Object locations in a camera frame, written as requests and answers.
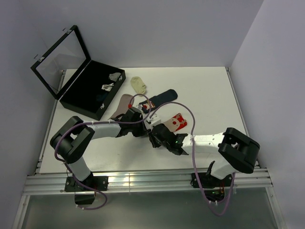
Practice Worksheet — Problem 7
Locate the beige red reindeer sock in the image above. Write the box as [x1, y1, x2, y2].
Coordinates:
[163, 113, 187, 132]

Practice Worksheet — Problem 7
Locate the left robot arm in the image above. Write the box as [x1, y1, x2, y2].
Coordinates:
[50, 107, 148, 190]

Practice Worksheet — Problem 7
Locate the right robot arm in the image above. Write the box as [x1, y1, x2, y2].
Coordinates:
[148, 124, 260, 186]

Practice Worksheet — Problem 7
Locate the navy christmas sock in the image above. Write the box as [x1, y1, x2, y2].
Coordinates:
[139, 89, 178, 114]

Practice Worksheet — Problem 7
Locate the taupe sock red striped cuff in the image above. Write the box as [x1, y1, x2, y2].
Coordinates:
[110, 94, 134, 119]

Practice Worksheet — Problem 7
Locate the dark blue sock in box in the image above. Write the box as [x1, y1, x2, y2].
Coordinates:
[96, 93, 108, 103]

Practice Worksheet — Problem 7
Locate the white patterned sock in box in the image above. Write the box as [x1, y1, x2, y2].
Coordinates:
[102, 83, 114, 92]

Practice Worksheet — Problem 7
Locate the black display box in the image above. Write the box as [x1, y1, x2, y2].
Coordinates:
[31, 25, 126, 120]

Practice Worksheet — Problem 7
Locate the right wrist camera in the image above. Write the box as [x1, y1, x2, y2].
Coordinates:
[144, 113, 162, 129]

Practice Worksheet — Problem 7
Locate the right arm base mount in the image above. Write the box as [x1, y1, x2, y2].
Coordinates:
[198, 172, 233, 202]

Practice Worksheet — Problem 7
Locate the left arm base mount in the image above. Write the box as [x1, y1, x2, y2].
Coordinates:
[64, 176, 109, 210]

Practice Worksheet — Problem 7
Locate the aluminium front rail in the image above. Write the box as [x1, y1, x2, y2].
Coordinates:
[22, 168, 273, 196]

